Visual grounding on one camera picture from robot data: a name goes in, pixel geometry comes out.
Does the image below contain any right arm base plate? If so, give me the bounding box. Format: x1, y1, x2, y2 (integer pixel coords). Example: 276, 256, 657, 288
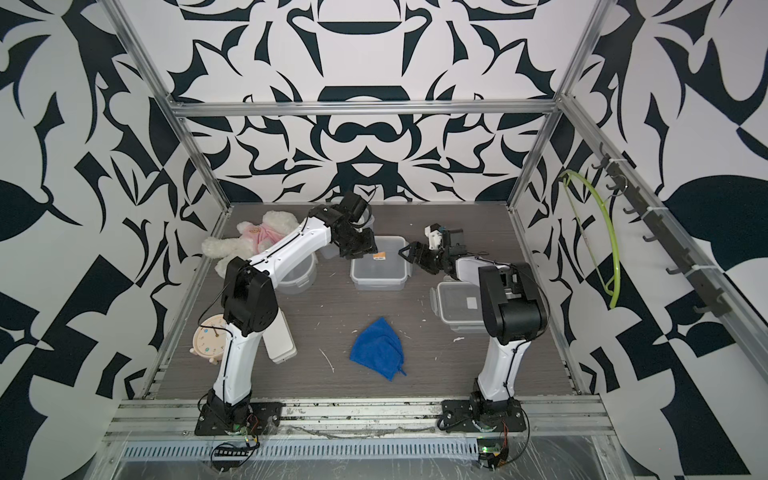
437, 397, 528, 433

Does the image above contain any blue cleaning cloth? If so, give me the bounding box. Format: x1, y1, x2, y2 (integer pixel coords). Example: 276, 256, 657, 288
350, 318, 406, 381

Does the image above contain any round clear container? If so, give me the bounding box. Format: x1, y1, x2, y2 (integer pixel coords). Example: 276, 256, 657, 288
277, 253, 318, 295

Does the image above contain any white teddy bear pink shirt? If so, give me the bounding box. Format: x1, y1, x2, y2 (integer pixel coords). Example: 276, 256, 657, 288
201, 210, 299, 279

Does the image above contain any clear rectangular lunch box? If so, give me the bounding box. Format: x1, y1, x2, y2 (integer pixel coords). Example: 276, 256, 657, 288
350, 236, 412, 291

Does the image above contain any green clothes hanger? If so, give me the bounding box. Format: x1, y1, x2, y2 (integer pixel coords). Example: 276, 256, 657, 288
557, 169, 621, 311

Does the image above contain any pink round alarm clock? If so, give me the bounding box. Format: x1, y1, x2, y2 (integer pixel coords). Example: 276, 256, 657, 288
190, 314, 230, 365

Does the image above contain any aluminium frame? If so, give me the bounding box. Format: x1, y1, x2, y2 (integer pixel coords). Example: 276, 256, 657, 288
98, 0, 768, 480

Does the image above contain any clear lunch box lid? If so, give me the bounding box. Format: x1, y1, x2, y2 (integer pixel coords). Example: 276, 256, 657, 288
430, 281, 487, 334

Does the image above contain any white rectangular box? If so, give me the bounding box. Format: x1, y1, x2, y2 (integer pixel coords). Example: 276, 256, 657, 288
262, 310, 297, 364

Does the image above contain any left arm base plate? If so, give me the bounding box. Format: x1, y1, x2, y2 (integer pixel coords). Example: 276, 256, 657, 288
194, 398, 284, 437

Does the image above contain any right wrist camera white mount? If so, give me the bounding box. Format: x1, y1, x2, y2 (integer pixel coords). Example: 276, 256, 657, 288
425, 223, 450, 251

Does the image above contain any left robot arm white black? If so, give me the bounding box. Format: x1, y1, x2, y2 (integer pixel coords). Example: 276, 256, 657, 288
206, 192, 377, 422

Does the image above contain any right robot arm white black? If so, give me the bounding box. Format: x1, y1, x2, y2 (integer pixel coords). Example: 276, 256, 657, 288
398, 224, 549, 408

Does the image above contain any black wall hook rack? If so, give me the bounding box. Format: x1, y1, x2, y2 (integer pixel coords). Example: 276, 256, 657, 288
595, 143, 734, 318

